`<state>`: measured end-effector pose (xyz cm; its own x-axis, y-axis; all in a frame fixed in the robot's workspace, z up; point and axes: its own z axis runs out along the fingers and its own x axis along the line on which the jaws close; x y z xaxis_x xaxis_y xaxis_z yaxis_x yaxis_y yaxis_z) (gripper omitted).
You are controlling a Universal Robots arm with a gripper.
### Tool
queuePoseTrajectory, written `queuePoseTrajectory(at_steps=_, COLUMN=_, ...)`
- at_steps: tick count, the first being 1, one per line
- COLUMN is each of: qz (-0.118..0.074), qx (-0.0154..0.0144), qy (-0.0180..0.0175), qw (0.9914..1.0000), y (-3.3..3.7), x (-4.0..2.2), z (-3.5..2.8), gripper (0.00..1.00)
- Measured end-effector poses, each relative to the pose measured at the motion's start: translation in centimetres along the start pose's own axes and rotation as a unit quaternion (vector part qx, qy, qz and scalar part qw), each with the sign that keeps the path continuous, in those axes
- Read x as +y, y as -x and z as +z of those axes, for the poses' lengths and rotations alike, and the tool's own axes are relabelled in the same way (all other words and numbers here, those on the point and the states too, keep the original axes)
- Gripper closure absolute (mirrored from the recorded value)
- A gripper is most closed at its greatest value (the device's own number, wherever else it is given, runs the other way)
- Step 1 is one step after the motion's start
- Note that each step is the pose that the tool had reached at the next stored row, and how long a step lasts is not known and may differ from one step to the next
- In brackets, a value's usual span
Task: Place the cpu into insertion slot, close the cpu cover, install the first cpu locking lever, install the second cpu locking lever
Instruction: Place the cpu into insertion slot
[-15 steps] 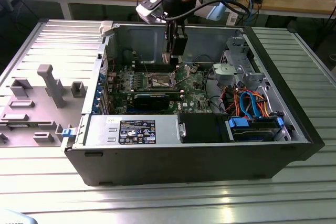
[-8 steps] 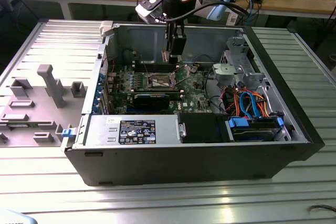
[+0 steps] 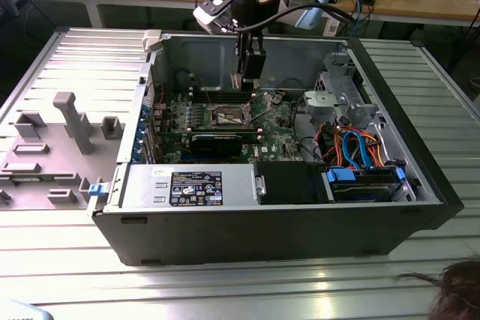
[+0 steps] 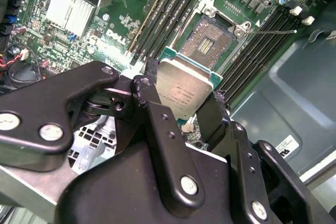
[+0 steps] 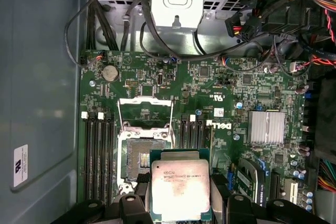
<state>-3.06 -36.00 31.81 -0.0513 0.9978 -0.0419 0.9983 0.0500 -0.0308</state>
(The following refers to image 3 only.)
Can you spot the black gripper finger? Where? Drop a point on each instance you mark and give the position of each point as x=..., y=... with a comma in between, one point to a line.
x=255, y=65
x=240, y=55

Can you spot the silver CPU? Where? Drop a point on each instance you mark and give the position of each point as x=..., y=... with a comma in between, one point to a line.
x=236, y=81

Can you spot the CPU socket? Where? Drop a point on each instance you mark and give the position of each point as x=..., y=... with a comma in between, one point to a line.
x=225, y=121

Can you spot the black drive bay cover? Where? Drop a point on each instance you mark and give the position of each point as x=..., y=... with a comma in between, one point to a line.
x=288, y=183

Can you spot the green motherboard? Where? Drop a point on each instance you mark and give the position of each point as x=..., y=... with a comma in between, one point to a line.
x=277, y=136

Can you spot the silver metal drive cage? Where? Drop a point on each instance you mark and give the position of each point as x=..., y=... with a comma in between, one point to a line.
x=330, y=100

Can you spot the white label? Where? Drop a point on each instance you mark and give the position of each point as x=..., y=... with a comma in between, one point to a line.
x=332, y=28

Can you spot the beige plastic case latch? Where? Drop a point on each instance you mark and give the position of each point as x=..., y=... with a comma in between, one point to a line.
x=152, y=40

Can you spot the black graphics card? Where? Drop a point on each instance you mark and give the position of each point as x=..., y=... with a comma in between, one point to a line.
x=215, y=145

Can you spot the hard disk in blue carrier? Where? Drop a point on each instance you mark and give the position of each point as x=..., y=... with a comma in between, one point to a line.
x=339, y=177

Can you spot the silver power supply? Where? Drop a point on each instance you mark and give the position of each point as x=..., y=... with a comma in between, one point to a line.
x=142, y=185

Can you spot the black PC case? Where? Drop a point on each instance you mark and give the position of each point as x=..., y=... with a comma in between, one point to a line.
x=243, y=237

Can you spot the blue plastic case latch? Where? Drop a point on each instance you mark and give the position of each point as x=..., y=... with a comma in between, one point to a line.
x=96, y=190

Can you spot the grey parts rack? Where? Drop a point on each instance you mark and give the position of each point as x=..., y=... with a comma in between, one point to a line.
x=45, y=192

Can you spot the person's dark-haired head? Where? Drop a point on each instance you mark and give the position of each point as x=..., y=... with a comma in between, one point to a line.
x=461, y=293

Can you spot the white rounded device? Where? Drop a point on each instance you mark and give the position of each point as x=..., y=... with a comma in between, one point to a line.
x=22, y=310

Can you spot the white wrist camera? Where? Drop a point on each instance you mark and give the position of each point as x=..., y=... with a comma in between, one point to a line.
x=210, y=20

